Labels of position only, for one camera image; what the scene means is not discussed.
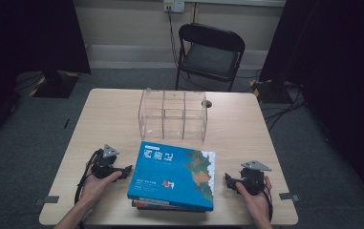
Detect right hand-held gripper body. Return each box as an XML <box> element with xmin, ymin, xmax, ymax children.
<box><xmin>239</xmin><ymin>160</ymin><xmax>272</xmax><ymax>196</ymax></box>

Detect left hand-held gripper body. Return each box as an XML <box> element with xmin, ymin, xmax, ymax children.
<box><xmin>91</xmin><ymin>144</ymin><xmax>121</xmax><ymax>179</ymax></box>

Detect red illustrated book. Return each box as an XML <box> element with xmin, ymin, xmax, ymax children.
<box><xmin>131</xmin><ymin>198</ymin><xmax>187</xmax><ymax>211</ymax></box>

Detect thick blue book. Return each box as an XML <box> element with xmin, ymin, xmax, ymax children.
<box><xmin>126</xmin><ymin>140</ymin><xmax>216</xmax><ymax>213</ymax></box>

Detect clear acrylic book organizer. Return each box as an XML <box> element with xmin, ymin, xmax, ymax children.
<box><xmin>138</xmin><ymin>88</ymin><xmax>208</xmax><ymax>142</ymax></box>

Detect person's right hand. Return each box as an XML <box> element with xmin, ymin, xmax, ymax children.
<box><xmin>235</xmin><ymin>176</ymin><xmax>273</xmax><ymax>220</ymax></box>

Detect person's left hand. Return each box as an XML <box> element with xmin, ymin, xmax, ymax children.
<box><xmin>79</xmin><ymin>165</ymin><xmax>123</xmax><ymax>208</ymax></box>

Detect grey tape strip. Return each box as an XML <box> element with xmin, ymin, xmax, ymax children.
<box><xmin>34</xmin><ymin>195</ymin><xmax>60</xmax><ymax>206</ymax></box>
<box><xmin>278</xmin><ymin>192</ymin><xmax>301</xmax><ymax>203</ymax></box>

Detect black stand base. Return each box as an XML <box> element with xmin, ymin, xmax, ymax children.
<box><xmin>251</xmin><ymin>79</ymin><xmax>287</xmax><ymax>104</ymax></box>
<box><xmin>29</xmin><ymin>70</ymin><xmax>82</xmax><ymax>99</ymax></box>

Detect black folding chair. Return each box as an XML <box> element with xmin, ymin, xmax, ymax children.
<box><xmin>175</xmin><ymin>22</ymin><xmax>246</xmax><ymax>93</ymax></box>

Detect black curtain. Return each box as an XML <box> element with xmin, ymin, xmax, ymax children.
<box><xmin>0</xmin><ymin>0</ymin><xmax>92</xmax><ymax>149</ymax></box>
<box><xmin>259</xmin><ymin>0</ymin><xmax>364</xmax><ymax>211</ymax></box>

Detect left hand-held gripper cable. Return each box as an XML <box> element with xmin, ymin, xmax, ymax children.
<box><xmin>74</xmin><ymin>149</ymin><xmax>103</xmax><ymax>205</ymax></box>

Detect hand-held gripper cable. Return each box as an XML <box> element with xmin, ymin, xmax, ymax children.
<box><xmin>262</xmin><ymin>184</ymin><xmax>274</xmax><ymax>222</ymax></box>
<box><xmin>74</xmin><ymin>149</ymin><xmax>103</xmax><ymax>205</ymax></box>

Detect right hand-held gripper cable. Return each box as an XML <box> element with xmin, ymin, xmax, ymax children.
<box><xmin>262</xmin><ymin>184</ymin><xmax>274</xmax><ymax>222</ymax></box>

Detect black floor cables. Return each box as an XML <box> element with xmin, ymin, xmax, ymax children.
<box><xmin>264</xmin><ymin>80</ymin><xmax>307</xmax><ymax>133</ymax></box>

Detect black power cable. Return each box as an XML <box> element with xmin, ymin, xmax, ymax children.
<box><xmin>166</xmin><ymin>6</ymin><xmax>181</xmax><ymax>70</ymax></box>

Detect white wall socket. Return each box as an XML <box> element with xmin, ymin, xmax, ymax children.
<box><xmin>163</xmin><ymin>0</ymin><xmax>185</xmax><ymax>13</ymax></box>

